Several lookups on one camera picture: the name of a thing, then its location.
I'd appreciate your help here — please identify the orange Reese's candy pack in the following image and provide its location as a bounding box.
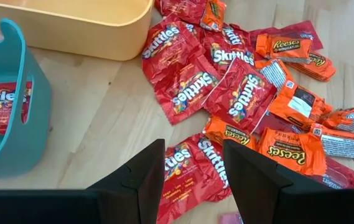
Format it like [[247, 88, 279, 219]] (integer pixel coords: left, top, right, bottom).
[[319, 107, 354, 132], [254, 58, 296, 93], [254, 33, 314, 64], [203, 116, 259, 151], [268, 80, 333, 132], [309, 123, 354, 164], [199, 0, 227, 32], [257, 126, 327, 177], [287, 52, 337, 83]]

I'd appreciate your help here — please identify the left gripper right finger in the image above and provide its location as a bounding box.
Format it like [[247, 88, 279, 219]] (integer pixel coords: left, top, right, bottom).
[[222, 139, 330, 224]]

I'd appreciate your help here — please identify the red Twizzlers candy pack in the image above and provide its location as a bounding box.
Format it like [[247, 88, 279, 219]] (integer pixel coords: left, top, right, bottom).
[[309, 156, 354, 190], [249, 20, 324, 60], [253, 111, 305, 135]]

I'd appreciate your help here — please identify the yellow plastic bin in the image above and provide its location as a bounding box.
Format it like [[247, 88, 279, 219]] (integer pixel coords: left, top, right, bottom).
[[0, 0, 155, 62]]

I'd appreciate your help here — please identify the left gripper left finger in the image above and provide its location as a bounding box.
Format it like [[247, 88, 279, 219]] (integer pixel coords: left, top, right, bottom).
[[86, 139, 166, 224]]

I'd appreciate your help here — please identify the teal plastic bin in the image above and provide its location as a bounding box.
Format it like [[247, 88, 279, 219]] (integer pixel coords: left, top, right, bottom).
[[0, 17, 52, 180]]

